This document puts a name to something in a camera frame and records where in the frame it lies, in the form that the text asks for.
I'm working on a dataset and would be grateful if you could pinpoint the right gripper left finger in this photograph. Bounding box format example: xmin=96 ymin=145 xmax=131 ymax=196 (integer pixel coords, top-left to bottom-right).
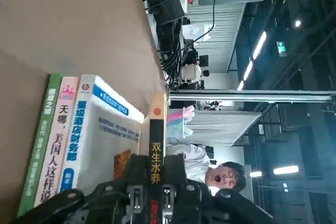
xmin=15 ymin=154 xmax=152 ymax=224

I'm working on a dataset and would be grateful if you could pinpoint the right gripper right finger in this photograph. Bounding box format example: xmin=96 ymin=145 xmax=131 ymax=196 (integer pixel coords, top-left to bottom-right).
xmin=163 ymin=153 xmax=275 ymax=224

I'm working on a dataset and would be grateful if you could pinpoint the black covered book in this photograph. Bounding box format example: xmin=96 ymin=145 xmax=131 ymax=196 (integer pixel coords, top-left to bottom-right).
xmin=149 ymin=92 xmax=169 ymax=224

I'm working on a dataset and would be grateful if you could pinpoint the white book blue print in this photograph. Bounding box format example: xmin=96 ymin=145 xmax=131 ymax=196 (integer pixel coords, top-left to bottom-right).
xmin=59 ymin=74 xmax=145 ymax=196

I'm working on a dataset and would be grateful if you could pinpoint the pink book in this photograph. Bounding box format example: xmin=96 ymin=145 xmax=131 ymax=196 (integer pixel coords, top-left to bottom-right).
xmin=33 ymin=76 xmax=80 ymax=208

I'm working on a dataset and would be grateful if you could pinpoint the green book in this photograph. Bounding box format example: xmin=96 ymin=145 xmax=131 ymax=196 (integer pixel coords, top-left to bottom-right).
xmin=16 ymin=73 xmax=64 ymax=218

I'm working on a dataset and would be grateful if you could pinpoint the person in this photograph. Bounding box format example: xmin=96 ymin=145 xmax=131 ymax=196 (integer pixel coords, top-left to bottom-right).
xmin=181 ymin=63 xmax=211 ymax=90
xmin=167 ymin=143 xmax=248 ymax=200

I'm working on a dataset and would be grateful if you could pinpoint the translucent blue pen cup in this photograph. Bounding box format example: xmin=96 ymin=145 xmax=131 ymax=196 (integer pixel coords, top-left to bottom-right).
xmin=166 ymin=105 xmax=196 ymax=141

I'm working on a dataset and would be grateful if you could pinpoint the grey partition screen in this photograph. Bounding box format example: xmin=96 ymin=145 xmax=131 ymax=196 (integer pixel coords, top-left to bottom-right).
xmin=188 ymin=109 xmax=263 ymax=148

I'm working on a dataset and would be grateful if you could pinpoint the pink highlighter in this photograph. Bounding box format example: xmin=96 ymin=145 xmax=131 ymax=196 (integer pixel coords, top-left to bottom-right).
xmin=167 ymin=105 xmax=196 ymax=120

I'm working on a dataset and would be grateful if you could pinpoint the green exit sign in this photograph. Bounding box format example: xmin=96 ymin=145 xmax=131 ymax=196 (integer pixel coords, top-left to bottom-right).
xmin=275 ymin=40 xmax=289 ymax=57

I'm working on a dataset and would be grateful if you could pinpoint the aluminium frame post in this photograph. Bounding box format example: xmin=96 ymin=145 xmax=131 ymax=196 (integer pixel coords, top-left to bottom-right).
xmin=169 ymin=89 xmax=336 ymax=103

